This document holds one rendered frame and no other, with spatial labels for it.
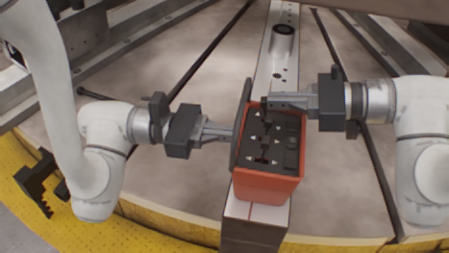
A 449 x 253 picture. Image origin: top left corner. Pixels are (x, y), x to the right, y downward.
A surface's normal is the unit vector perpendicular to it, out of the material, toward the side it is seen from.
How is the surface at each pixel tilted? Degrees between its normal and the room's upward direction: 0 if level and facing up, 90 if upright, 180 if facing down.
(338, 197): 0
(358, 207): 0
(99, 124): 31
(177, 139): 7
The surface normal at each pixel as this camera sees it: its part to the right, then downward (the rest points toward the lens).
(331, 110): -0.17, -0.75
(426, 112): -0.29, -0.16
